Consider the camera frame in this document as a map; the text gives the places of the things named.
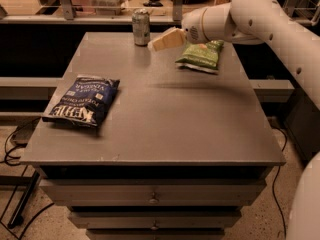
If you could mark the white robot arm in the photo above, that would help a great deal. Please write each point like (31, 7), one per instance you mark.
(251, 22)

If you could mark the top drawer round knob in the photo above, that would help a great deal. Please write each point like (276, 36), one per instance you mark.
(153, 199)

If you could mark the black metal leg left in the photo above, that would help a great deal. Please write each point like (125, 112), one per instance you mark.
(29, 183)

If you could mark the silver green 7up can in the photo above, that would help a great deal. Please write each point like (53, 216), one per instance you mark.
(141, 26)

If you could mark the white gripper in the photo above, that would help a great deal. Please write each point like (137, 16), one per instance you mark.
(192, 28)

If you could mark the grey drawer cabinet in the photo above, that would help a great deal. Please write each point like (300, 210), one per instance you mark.
(200, 142)

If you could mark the green Kettle chip bag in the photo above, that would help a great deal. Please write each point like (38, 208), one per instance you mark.
(202, 57)

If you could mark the grey metal railing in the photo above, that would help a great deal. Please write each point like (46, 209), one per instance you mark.
(90, 11)

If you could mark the blue Kettle chip bag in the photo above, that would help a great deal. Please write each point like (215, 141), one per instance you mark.
(86, 103)

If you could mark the drawer round knob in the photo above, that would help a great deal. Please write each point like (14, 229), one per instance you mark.
(153, 199)
(154, 226)

